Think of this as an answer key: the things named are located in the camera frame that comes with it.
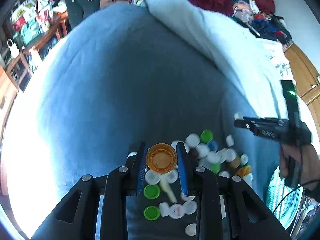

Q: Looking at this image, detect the light blue duvet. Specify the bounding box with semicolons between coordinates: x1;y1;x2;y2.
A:
132;0;289;118

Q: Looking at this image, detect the green bottle cap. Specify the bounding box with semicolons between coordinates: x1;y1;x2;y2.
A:
143;206;161;221
143;184;161;199

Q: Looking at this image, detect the turquoise perforated plastic basket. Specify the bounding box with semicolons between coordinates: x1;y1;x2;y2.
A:
265;167;303;229

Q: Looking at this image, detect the white cap red print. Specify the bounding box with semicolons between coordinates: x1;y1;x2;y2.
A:
169;204;185;219

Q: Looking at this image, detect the pile of clothes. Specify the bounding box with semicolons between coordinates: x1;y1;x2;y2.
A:
188;0;292;46

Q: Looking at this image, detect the cream plastic nozzle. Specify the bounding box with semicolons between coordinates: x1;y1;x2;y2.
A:
159;174;177;204

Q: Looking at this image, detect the dark blue bed blanket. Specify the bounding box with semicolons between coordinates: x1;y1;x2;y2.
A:
34;5;261;197

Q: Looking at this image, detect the cluttered wooden side shelf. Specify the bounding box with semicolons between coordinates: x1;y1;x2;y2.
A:
1;0;70;91

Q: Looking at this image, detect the orange bottle cap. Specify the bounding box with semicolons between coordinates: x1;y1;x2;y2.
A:
146;143;177;174

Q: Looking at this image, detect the person's right hand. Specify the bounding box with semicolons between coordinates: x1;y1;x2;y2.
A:
278;143;320;193

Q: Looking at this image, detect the wooden headboard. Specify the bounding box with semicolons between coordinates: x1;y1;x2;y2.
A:
284;43;320;134

